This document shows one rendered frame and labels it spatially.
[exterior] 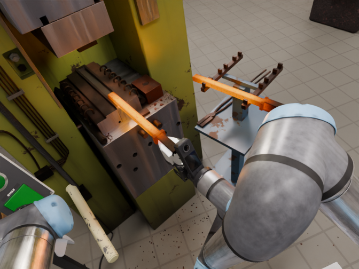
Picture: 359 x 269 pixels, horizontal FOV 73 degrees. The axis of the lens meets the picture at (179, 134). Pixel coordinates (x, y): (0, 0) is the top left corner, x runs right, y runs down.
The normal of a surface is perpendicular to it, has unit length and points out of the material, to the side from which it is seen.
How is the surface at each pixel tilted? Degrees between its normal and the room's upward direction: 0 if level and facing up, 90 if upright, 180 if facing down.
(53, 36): 90
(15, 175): 60
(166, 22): 90
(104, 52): 90
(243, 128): 0
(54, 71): 90
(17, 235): 30
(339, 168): 45
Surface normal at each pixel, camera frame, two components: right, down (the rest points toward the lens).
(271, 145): -0.47, -0.70
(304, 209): 0.31, 0.10
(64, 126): 0.64, 0.51
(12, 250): -0.11, -0.94
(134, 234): -0.15, -0.65
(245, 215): -0.81, 0.01
